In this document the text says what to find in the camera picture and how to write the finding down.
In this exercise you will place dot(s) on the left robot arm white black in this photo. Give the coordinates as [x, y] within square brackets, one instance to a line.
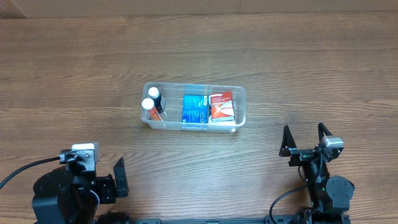
[72, 193]

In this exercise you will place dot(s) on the black bottle white cap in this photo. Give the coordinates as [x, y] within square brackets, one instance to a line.
[157, 97]

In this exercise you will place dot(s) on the blue medicine box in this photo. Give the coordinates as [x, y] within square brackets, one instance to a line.
[195, 109]

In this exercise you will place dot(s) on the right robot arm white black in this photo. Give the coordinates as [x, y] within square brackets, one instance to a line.
[329, 195]

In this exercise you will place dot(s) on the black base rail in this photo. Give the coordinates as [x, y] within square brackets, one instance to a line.
[280, 219]

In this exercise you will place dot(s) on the clear plastic container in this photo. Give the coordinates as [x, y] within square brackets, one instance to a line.
[179, 106]

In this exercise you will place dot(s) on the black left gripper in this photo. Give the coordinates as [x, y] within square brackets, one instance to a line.
[109, 185]

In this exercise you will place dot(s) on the red medicine box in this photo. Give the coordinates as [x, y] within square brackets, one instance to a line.
[222, 106]

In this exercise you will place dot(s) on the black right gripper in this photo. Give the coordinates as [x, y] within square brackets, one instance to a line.
[299, 155]

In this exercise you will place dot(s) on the orange Redoxon tube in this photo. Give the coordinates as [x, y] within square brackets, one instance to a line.
[149, 105]

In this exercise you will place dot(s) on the white Hansaplast plaster box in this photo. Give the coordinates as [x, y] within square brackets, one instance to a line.
[221, 123]

